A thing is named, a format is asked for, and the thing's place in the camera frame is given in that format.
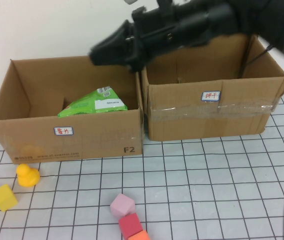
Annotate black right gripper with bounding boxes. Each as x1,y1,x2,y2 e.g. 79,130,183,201
89,6,192,74

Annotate green potato chips bag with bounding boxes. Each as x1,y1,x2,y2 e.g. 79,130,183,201
57,85,129,119

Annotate yellow foam cube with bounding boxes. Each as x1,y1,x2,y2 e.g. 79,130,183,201
0,183,18,213

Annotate yellow rubber duck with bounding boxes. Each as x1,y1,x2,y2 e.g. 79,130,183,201
16,163,41,188

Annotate cardboard box printed F2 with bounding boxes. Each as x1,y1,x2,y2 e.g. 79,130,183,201
0,52,145,165

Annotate cardboard box with clear tape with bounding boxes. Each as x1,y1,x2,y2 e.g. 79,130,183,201
140,32,284,142

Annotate pink foam cube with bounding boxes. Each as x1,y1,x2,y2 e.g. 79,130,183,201
109,193,136,218

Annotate red foam cube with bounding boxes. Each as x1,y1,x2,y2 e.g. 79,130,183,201
118,212,143,237

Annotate orange foam cube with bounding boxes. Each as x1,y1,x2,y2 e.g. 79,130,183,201
127,230,151,240

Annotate white black-grid tablecloth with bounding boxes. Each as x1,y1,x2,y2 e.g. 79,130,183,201
0,83,284,240

